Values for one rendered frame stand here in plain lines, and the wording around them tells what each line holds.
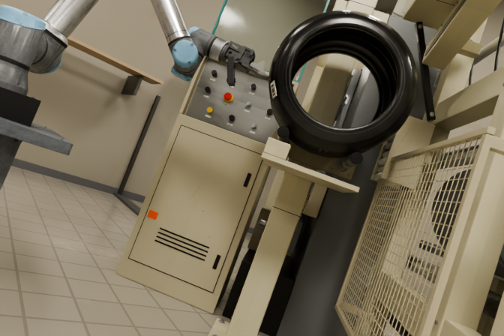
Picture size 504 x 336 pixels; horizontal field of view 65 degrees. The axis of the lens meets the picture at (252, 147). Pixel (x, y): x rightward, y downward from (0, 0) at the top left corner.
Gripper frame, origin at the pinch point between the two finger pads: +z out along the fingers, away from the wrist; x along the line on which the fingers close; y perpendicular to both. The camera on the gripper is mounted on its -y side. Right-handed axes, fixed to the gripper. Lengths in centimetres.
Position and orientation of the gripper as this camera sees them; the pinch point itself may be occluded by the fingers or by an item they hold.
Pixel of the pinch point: (265, 78)
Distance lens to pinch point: 160.2
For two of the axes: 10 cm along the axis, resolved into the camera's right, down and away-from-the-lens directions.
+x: 0.7, 1.2, 9.9
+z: 8.8, 4.5, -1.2
